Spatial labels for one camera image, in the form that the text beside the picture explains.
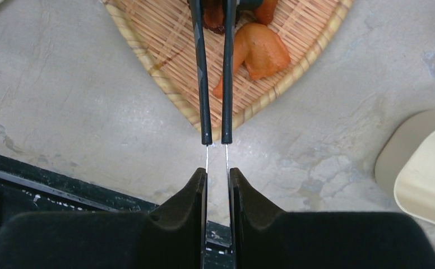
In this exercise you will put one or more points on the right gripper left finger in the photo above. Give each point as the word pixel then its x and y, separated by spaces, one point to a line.
pixel 171 236

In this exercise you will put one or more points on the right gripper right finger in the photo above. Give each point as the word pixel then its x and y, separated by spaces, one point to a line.
pixel 265 236

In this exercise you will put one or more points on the woven bamboo basket tray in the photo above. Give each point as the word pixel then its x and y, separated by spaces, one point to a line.
pixel 160 35

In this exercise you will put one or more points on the black metal tongs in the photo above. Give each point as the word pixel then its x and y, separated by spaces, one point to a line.
pixel 197 9

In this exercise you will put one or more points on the beige lunch box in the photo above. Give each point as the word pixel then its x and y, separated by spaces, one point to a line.
pixel 405 168

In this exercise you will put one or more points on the dark brown meat slice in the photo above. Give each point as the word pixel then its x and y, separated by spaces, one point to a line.
pixel 213 16

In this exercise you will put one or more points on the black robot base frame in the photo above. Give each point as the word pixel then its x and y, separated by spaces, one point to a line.
pixel 26 188

